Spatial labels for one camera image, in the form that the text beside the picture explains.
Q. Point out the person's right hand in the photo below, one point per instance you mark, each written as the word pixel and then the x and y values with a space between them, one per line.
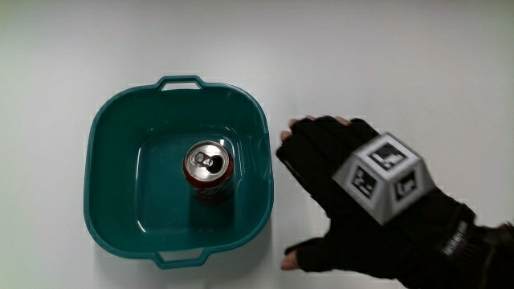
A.
pixel 349 237

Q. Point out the red cola can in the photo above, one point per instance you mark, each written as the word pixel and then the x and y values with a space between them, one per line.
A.
pixel 209 172

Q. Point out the teal plastic basin plate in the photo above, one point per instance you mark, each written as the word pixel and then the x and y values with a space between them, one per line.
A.
pixel 140 188

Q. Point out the person's right forearm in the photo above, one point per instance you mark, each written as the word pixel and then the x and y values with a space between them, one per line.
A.
pixel 492 257

